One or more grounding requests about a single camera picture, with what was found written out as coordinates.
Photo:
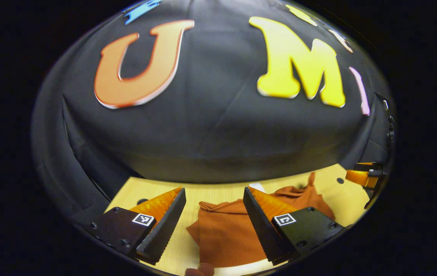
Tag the black backdrop cloth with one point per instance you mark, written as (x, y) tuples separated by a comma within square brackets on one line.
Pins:
[(218, 134)]

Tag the orange shirt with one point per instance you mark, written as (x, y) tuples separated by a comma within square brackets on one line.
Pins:
[(222, 237)]

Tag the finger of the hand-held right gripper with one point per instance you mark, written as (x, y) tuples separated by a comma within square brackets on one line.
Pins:
[(358, 177), (368, 166)]

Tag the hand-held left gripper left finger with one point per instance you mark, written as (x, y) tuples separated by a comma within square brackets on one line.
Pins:
[(168, 226)]

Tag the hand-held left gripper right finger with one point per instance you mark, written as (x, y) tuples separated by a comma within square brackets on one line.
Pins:
[(260, 230)]

